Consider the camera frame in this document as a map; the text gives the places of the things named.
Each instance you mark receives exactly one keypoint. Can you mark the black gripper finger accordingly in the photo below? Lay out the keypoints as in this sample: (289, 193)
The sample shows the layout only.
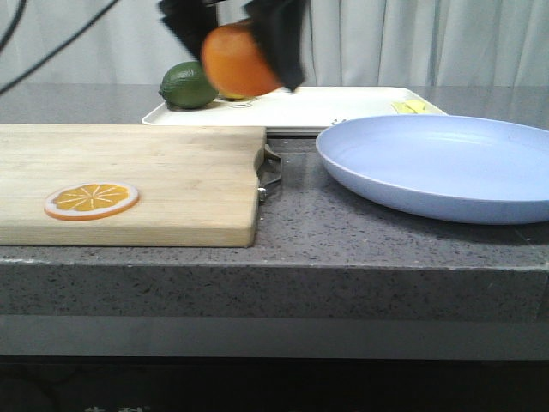
(277, 28)
(190, 21)

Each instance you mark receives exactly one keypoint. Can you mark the orange fruit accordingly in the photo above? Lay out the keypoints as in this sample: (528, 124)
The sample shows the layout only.
(234, 64)

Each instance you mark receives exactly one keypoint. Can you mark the light blue plate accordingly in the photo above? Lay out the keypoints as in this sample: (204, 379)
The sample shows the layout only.
(450, 168)

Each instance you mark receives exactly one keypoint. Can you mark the white rectangular tray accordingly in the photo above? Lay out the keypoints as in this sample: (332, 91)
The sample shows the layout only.
(305, 112)

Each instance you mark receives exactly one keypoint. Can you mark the green lime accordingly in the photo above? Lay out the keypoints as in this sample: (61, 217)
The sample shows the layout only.
(186, 86)

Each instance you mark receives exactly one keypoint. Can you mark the grey curtain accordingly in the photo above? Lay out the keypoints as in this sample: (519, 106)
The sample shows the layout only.
(344, 43)

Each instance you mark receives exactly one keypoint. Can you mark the yellow lemon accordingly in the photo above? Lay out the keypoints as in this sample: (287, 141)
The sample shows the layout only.
(231, 97)

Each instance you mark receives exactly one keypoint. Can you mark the yellow plastic fork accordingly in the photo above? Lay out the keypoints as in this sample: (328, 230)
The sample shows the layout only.
(410, 107)

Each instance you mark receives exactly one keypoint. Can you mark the wooden cutting board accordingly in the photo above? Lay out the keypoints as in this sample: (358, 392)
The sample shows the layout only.
(198, 185)

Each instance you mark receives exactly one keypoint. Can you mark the orange slice coaster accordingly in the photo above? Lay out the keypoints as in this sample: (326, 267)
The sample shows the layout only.
(91, 201)

